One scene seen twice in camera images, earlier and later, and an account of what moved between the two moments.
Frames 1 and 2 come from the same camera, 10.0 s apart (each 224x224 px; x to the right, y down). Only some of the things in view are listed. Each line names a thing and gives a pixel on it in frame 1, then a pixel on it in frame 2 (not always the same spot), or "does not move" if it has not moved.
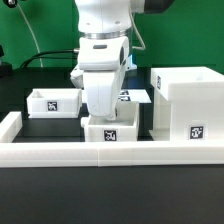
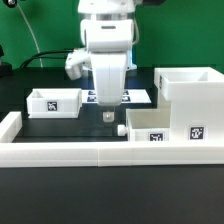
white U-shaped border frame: x=102 y=153 does not move
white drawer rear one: x=54 y=103 does not move
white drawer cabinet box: x=188 y=104 does not move
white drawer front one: x=124 y=128 to x=148 y=124
